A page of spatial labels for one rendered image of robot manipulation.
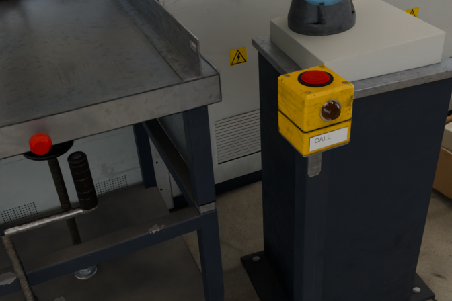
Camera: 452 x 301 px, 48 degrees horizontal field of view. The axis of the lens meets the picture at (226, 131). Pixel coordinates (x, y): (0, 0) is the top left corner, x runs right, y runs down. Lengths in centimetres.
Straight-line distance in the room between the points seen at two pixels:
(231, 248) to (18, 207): 70
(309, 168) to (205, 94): 23
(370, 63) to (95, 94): 54
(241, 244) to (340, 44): 88
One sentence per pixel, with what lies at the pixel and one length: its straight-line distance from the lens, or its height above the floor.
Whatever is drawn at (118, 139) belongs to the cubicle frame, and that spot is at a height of 35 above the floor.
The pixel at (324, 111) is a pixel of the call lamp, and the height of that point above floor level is 87.
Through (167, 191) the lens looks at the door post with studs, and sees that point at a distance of 185.
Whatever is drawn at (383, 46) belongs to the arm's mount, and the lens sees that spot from 107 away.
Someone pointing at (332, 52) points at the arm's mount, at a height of 81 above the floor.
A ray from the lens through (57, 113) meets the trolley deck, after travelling 83.
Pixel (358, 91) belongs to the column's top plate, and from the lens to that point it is 103.
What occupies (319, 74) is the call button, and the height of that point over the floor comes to 91.
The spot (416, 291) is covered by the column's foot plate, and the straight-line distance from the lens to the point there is 163.
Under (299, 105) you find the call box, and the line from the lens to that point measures 70.
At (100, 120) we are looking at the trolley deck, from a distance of 85.
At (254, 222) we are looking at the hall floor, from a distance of 181.
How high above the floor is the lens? 123
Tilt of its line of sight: 32 degrees down
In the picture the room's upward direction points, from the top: 4 degrees counter-clockwise
